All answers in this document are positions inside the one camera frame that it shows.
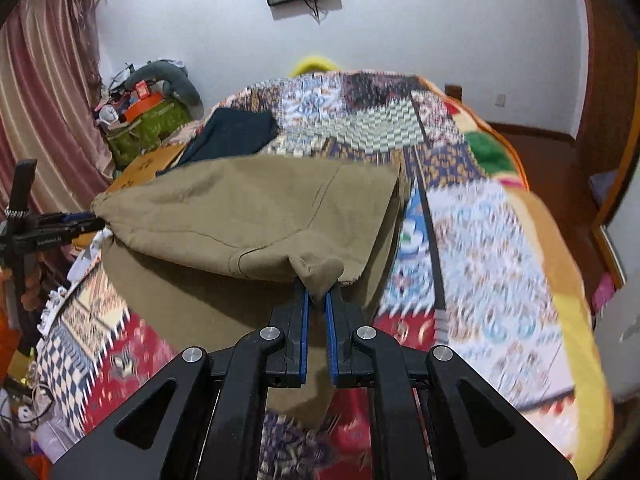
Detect patchwork printed blanket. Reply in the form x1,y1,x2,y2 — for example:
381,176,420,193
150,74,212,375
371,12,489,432
36,71,615,480

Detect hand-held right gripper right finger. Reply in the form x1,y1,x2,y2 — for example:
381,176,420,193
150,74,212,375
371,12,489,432
325,287,578,480

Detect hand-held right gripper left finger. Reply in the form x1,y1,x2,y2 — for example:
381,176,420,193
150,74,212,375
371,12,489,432
50,280,310,480

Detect pink striped curtain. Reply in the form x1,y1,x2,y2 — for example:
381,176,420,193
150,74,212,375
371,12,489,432
0,0,117,213

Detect yellow pillow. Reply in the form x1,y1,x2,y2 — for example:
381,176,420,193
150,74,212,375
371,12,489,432
291,54,342,77

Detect green patterned bag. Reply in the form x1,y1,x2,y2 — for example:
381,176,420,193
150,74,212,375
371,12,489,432
106,99,193,171

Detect cardboard box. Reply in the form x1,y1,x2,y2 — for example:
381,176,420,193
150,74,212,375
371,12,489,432
106,142,187,195

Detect wooden door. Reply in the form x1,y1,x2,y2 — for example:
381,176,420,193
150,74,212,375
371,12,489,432
575,0,640,291

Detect dark navy cloth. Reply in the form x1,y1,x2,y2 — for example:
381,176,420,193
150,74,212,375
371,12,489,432
156,107,279,177

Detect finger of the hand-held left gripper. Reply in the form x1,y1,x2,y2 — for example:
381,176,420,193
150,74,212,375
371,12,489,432
37,211,107,236

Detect khaki pants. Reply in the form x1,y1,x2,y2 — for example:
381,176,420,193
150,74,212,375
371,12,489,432
91,155,413,428

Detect orange box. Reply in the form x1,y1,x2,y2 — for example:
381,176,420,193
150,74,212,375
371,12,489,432
124,92,165,123

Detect grey plush pillow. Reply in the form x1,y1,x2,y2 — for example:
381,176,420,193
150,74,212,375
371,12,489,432
125,59,205,121

